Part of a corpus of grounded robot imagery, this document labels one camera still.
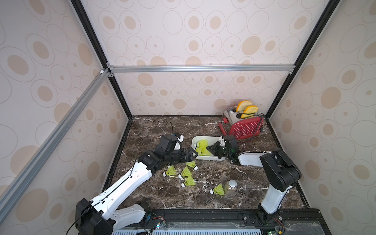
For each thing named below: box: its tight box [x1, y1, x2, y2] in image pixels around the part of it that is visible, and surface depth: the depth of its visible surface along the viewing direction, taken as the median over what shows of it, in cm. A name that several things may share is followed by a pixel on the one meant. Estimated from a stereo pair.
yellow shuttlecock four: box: [181, 175, 196, 188], surface depth 85 cm
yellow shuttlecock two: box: [195, 139, 209, 151], surface depth 101 cm
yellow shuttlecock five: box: [178, 165, 191, 179], surface depth 88 cm
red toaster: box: [218, 106, 265, 140], surface depth 97 cm
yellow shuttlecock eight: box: [198, 144, 212, 157], surface depth 96 cm
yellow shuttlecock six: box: [185, 160, 199, 171], surface depth 91 cm
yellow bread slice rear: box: [235, 99, 253, 113], surface depth 99 cm
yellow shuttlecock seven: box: [195, 146, 210, 156], surface depth 96 cm
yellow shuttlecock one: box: [209, 183, 225, 196], surface depth 82 cm
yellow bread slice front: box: [240, 105, 259, 119], surface depth 95 cm
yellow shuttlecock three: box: [162, 164, 177, 178], surface depth 89 cm
